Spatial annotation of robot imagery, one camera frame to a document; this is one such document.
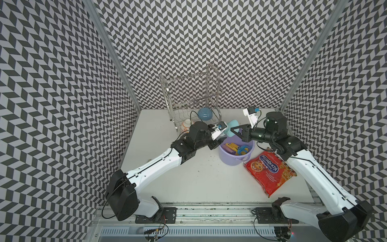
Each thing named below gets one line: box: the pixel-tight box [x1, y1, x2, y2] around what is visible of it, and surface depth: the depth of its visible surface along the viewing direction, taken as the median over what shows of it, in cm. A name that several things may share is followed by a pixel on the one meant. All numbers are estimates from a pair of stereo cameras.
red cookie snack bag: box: [243, 147, 297, 198], surface depth 84 cm
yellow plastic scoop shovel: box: [225, 142, 240, 153], surface depth 97 cm
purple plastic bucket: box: [219, 135, 255, 166], surface depth 88 cm
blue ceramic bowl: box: [197, 107, 214, 121], surface depth 110 cm
